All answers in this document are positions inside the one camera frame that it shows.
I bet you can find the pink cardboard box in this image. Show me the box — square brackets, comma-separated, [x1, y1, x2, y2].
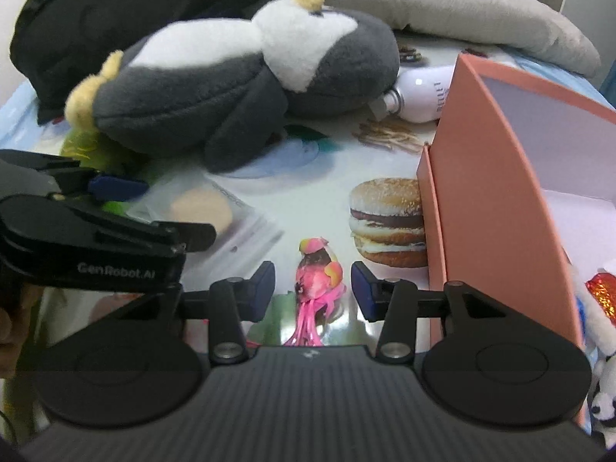
[416, 53, 616, 437]

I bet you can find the person's left hand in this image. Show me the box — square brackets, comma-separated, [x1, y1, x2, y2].
[0, 284, 47, 377]

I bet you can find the pink tasselled toy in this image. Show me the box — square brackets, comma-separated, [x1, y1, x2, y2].
[283, 237, 348, 347]

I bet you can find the grey white penguin plush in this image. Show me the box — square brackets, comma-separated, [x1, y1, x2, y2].
[64, 0, 402, 174]

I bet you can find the white bottle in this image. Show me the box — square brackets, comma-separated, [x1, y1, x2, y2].
[370, 65, 457, 124]

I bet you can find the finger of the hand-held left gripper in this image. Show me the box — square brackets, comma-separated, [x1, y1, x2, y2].
[47, 158, 151, 203]
[95, 220, 218, 254]

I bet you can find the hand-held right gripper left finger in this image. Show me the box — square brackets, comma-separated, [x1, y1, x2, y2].
[110, 260, 277, 363]

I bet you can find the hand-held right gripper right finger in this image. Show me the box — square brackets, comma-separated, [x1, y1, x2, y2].
[350, 260, 521, 363]

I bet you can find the red foil ornament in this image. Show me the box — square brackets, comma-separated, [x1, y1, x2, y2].
[586, 272, 616, 326]

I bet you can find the grey duvet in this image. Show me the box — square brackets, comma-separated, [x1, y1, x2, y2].
[245, 0, 602, 79]

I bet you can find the black jacket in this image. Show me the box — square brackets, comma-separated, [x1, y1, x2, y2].
[10, 0, 348, 124]

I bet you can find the food print mat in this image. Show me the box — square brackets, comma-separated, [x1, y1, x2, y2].
[0, 41, 602, 347]

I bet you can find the small panda plush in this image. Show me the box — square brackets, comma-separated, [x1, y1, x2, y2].
[588, 351, 616, 439]

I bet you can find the flat cosmetic puff packet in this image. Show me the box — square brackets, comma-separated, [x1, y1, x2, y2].
[126, 173, 285, 271]

